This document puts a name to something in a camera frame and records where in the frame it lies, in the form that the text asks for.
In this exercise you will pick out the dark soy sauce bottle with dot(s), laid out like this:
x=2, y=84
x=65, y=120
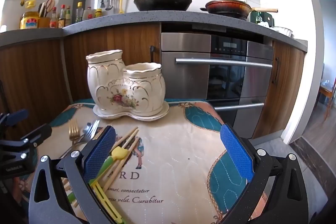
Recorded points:
x=62, y=18

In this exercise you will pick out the white bottle with red cap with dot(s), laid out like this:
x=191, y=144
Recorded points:
x=88, y=14

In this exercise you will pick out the yellow lidded jar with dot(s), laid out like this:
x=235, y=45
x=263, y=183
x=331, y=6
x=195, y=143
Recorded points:
x=29, y=20

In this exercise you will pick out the red frying pan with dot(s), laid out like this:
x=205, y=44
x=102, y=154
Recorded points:
x=225, y=7

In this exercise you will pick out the yellow wall clip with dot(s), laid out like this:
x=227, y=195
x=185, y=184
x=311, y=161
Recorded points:
x=30, y=4

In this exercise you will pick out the white dish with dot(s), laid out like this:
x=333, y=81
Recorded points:
x=282, y=31

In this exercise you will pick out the wooden knife block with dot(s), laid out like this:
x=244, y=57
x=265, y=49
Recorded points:
x=44, y=22

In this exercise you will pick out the printed quilted table mat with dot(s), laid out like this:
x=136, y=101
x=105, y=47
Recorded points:
x=170, y=161

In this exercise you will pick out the green container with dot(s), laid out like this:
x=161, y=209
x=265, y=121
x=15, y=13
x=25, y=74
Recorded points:
x=267, y=18

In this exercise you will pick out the grey speckled kitchen countertop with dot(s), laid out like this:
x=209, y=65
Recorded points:
x=131, y=19

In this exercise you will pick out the yellow green training chopsticks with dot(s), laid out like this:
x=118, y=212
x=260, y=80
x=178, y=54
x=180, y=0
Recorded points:
x=118, y=153

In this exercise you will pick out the cream ceramic double utensil holder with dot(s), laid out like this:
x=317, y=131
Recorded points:
x=126, y=85

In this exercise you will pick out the stainless steel built-in oven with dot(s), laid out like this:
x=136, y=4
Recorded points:
x=189, y=82

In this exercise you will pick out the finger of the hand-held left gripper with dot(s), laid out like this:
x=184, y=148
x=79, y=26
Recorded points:
x=36, y=134
x=17, y=117

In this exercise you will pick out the green label sauce bottle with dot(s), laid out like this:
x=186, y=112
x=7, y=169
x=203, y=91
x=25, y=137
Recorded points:
x=68, y=16

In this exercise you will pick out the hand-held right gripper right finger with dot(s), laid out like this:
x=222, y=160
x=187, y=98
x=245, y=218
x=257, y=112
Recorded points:
x=237, y=153

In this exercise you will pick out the red label sauce bottle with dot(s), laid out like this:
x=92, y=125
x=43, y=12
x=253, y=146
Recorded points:
x=53, y=19

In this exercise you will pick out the white ceramic saucer tray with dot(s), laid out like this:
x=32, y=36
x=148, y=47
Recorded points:
x=157, y=113

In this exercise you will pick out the wooden chopstick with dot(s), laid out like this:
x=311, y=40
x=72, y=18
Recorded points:
x=128, y=134
x=119, y=162
x=131, y=140
x=126, y=157

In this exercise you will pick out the metal forks bunch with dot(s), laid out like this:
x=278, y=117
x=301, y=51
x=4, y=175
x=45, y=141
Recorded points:
x=73, y=130

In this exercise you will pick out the silver fork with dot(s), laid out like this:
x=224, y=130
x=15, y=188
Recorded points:
x=93, y=128

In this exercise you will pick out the narrow wooden cabinet door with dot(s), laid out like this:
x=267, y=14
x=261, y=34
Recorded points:
x=286, y=87

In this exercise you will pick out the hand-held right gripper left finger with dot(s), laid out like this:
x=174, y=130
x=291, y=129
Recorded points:
x=99, y=154

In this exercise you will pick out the clear cooking oil bottle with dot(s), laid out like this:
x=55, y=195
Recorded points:
x=79, y=14

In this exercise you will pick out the silver spoon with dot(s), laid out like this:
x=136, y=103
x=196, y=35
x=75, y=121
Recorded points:
x=85, y=130

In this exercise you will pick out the yellow squeeze bottle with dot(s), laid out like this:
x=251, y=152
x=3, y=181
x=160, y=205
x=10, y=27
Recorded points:
x=98, y=13

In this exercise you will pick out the wooden base cabinet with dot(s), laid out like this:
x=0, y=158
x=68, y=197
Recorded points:
x=39, y=74

